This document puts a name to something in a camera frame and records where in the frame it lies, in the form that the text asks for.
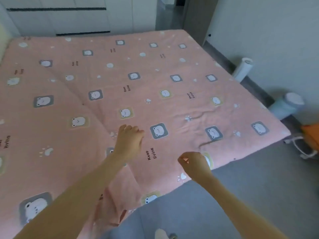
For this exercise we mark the orange plastic basket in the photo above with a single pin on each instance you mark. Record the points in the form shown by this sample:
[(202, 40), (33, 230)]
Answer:
[(311, 136)]

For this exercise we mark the white wardrobe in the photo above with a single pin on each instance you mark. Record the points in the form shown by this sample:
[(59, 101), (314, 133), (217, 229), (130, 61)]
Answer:
[(74, 17)]

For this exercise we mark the grey door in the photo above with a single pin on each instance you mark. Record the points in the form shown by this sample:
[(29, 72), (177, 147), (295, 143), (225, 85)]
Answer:
[(199, 17)]

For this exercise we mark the person's right hand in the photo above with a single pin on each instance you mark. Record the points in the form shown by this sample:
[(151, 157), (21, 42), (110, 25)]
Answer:
[(196, 166)]

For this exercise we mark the grey lidded trash can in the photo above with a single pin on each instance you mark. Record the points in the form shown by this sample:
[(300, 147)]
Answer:
[(286, 104)]

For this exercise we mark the person's right forearm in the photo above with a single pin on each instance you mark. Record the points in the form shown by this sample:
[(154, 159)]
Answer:
[(244, 211)]

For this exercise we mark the person's left forearm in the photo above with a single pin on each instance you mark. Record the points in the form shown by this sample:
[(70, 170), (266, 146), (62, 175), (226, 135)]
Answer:
[(74, 201)]

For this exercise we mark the white cylinder appliance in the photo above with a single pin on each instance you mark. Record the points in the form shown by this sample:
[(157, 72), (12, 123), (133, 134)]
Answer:
[(243, 69)]

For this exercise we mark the pink bear print bedsheet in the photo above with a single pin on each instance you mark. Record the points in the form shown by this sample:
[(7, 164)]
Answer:
[(149, 72)]

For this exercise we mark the person's left hand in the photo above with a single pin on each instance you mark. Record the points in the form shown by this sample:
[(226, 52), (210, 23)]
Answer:
[(128, 142)]

